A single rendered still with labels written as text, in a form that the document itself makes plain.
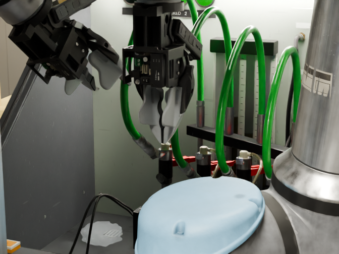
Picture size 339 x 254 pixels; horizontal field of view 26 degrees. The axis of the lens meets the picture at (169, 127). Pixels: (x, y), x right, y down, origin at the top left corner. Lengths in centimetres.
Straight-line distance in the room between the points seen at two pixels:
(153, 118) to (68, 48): 16
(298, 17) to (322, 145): 94
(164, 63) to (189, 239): 44
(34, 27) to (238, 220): 56
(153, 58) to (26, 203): 67
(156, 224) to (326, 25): 23
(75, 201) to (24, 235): 22
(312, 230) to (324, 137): 9
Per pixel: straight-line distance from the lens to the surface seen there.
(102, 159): 184
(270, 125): 121
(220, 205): 66
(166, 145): 144
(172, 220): 64
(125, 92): 125
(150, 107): 109
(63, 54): 111
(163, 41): 103
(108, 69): 117
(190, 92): 108
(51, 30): 113
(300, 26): 160
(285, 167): 71
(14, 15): 109
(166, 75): 101
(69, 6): 115
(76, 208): 180
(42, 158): 164
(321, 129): 67
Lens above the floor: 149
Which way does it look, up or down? 14 degrees down
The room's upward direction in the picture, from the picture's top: straight up
